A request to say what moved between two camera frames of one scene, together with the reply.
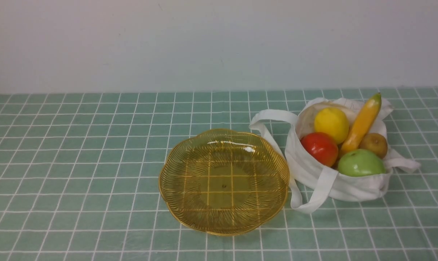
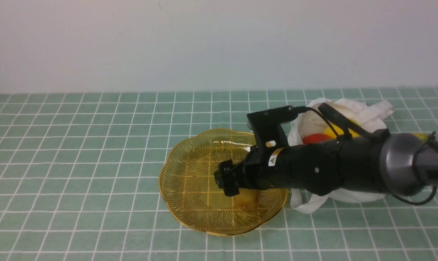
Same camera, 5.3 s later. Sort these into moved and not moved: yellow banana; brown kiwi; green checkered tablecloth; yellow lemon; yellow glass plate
Moved: yellow lemon; brown kiwi; yellow banana
Not moved: green checkered tablecloth; yellow glass plate
